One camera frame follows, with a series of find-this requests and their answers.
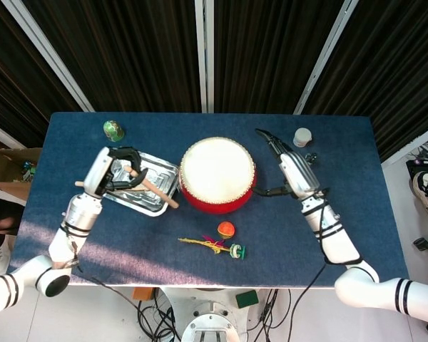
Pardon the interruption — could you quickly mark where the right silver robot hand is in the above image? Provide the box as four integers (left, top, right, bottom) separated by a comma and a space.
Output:
253, 128, 331, 199

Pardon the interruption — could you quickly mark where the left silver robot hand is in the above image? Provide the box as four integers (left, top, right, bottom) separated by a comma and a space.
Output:
82, 145, 149, 199

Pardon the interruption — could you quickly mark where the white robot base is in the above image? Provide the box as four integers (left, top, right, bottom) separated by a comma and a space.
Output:
162, 286, 261, 342

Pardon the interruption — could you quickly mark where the rectangular stainless steel tray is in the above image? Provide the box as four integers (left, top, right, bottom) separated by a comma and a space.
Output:
100, 147, 180, 217

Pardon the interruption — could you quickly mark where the red drum with white head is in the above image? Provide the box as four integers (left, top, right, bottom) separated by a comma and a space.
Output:
178, 137, 258, 216

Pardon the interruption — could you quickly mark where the white plastic jar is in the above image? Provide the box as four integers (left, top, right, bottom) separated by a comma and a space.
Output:
292, 127, 313, 149

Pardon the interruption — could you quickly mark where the green painted doll figure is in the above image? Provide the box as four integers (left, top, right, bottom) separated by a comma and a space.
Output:
103, 120, 126, 142

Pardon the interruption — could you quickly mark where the blue table cloth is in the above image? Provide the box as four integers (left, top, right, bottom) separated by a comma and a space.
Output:
9, 112, 409, 289

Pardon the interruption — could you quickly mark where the cardboard box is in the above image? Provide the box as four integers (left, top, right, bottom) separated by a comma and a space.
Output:
0, 145, 43, 195

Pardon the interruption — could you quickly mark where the orange and gold ball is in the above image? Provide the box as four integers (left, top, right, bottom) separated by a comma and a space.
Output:
216, 221, 235, 239

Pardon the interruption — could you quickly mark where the feather shuttlecock with green base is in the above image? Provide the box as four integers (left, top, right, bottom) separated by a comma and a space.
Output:
178, 233, 248, 260

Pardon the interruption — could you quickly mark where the dark trouser leg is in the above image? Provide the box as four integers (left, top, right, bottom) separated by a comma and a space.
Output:
0, 194, 21, 247

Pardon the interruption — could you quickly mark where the black pleated curtain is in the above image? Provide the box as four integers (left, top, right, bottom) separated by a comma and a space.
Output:
0, 0, 428, 163

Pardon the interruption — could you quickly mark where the orange block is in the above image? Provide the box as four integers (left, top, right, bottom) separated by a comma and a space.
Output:
132, 287, 155, 302

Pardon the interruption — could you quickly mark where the green block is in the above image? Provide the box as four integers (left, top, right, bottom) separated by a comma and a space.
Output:
235, 289, 260, 309

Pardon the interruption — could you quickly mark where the white metal frame post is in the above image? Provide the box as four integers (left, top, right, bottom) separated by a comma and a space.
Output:
0, 117, 27, 150
380, 120, 428, 166
292, 0, 362, 115
1, 0, 96, 113
194, 0, 215, 114

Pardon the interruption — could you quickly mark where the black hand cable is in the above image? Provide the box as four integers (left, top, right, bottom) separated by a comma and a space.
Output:
61, 213, 174, 342
290, 199, 343, 342

